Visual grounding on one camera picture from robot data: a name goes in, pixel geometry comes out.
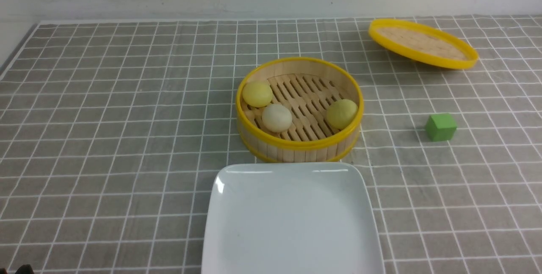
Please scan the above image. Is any white steamed bun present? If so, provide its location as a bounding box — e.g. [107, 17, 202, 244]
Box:
[261, 104, 293, 133]

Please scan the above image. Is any yellow steamed bun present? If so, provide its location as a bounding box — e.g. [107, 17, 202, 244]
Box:
[241, 81, 273, 108]

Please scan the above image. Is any yellow-green steamed bun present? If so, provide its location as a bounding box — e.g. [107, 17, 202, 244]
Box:
[326, 99, 358, 130]

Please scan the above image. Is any white square plate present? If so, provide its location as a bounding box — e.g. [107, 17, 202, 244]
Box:
[201, 162, 385, 274]

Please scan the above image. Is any yellow-rimmed bamboo steamer basket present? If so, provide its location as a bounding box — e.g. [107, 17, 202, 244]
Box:
[235, 57, 364, 163]

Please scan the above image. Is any grey checkered tablecloth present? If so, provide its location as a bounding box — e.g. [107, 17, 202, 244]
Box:
[0, 15, 542, 274]

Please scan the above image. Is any green cube block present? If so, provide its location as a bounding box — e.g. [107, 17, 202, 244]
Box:
[425, 113, 457, 141]

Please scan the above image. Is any yellow-rimmed bamboo steamer lid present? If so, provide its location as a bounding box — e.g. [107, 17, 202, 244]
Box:
[368, 19, 479, 69]

